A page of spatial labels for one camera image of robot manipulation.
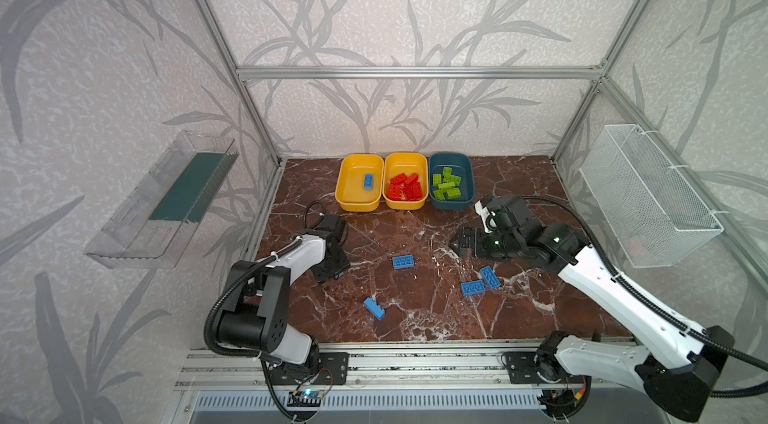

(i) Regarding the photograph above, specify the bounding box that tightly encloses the green brick bottom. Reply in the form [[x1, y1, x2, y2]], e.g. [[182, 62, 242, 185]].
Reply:
[[445, 187, 462, 200]]

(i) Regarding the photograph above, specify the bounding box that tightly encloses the blue brick bottom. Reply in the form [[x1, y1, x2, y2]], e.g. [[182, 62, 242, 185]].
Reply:
[[363, 298, 386, 321]]

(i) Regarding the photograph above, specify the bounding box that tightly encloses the red brick diagonal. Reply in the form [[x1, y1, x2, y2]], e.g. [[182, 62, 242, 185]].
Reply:
[[404, 173, 419, 185]]

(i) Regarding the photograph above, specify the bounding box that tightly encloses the red brick top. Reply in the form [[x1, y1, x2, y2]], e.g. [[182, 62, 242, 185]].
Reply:
[[386, 184, 403, 202]]

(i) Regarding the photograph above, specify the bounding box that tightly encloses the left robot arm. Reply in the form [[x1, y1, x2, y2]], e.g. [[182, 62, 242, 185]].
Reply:
[[203, 201, 351, 374]]

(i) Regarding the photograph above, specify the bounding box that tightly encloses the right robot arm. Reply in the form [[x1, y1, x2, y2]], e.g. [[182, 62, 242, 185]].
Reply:
[[449, 195, 767, 422]]

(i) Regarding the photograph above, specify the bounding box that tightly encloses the left yellow bin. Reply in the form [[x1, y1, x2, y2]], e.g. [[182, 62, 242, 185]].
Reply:
[[335, 154, 384, 213]]

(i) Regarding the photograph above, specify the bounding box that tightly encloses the yellow bin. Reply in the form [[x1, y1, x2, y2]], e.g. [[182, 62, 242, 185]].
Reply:
[[383, 153, 428, 211], [335, 154, 384, 213]]

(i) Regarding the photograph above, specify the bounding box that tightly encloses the teal bin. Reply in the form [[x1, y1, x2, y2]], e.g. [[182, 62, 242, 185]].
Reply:
[[428, 152, 475, 211]]

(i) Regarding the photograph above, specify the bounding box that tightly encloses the middle yellow bin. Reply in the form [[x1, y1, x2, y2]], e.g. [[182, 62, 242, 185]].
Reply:
[[383, 153, 428, 211]]

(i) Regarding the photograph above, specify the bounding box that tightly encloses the clear acrylic shelf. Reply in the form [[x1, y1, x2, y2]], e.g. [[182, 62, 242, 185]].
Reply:
[[84, 131, 239, 270]]

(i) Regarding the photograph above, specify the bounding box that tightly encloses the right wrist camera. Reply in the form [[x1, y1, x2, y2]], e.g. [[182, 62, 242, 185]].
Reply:
[[474, 197, 497, 233]]

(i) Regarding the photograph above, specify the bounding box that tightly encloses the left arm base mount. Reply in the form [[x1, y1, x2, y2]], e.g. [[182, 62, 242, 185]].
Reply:
[[267, 352, 350, 386]]

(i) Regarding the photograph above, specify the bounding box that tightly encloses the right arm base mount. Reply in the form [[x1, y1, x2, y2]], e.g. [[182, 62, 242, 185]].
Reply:
[[501, 350, 546, 385]]

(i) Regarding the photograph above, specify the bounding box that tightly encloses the white wire basket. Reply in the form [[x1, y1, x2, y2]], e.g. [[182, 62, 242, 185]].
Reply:
[[580, 124, 724, 268]]

